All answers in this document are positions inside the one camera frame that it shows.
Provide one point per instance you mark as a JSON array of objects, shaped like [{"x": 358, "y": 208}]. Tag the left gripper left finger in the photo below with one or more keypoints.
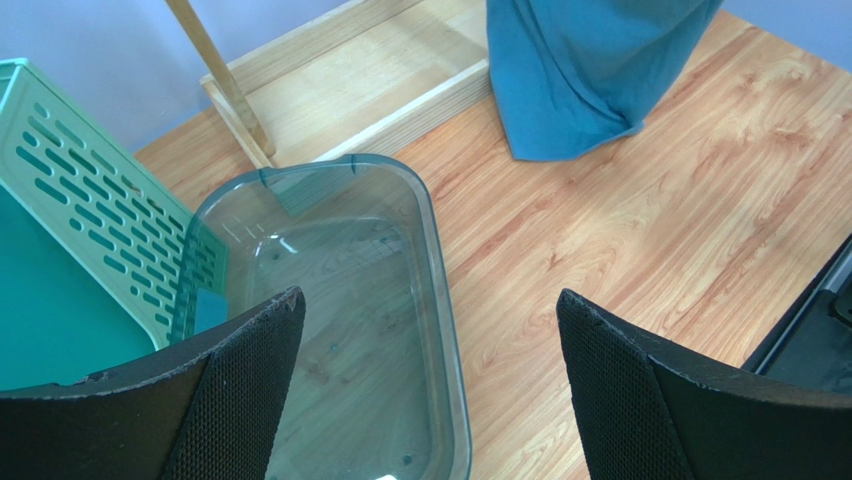
[{"x": 208, "y": 407}]

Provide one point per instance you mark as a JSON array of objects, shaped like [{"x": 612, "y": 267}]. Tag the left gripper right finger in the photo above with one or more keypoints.
[{"x": 649, "y": 408}]

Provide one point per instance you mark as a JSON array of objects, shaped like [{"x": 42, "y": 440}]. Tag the blue tank top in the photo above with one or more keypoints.
[{"x": 571, "y": 76}]

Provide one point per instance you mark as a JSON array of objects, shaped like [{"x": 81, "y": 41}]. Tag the clear plastic basin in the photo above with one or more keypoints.
[{"x": 376, "y": 391}]

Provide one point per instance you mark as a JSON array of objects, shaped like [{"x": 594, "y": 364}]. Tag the green folder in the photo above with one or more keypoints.
[{"x": 57, "y": 323}]

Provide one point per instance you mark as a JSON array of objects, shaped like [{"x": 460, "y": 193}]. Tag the green plastic file organizer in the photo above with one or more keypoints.
[{"x": 137, "y": 248}]

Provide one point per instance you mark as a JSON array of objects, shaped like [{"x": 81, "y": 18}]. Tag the wooden clothes rack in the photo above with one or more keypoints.
[{"x": 367, "y": 76}]

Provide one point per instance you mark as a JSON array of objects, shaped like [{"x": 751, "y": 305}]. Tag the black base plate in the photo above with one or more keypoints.
[{"x": 810, "y": 345}]

